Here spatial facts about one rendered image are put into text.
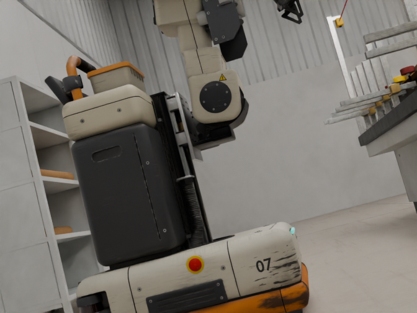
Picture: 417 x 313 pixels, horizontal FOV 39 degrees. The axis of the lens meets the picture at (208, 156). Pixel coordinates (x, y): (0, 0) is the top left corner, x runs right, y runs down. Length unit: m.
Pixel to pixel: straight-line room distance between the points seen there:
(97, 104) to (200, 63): 0.37
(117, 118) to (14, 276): 2.25
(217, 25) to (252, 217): 8.10
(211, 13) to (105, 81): 0.41
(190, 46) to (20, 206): 2.15
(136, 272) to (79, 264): 2.95
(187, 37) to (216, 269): 0.78
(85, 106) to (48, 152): 2.95
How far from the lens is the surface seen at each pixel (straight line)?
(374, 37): 2.30
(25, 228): 3.87
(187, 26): 2.03
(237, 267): 1.69
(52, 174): 4.19
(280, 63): 10.20
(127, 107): 1.81
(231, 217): 9.95
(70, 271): 4.73
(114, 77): 2.01
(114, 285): 1.77
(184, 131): 1.97
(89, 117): 1.84
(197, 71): 1.94
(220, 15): 1.96
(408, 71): 3.58
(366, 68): 4.12
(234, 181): 9.95
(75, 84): 1.98
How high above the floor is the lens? 0.34
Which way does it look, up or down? 6 degrees up
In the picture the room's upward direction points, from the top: 15 degrees counter-clockwise
